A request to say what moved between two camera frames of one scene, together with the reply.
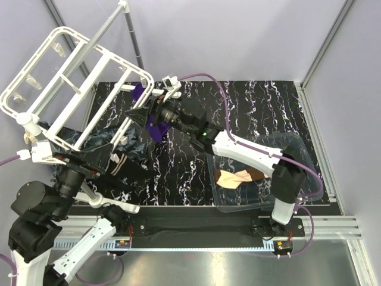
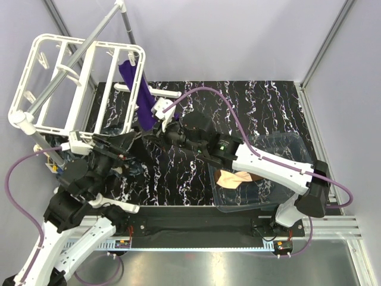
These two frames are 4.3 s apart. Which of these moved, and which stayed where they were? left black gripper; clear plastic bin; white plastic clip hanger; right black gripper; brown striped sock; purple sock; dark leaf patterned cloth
Moved: purple sock; white plastic clip hanger; right black gripper; left black gripper; dark leaf patterned cloth
Stayed: clear plastic bin; brown striped sock
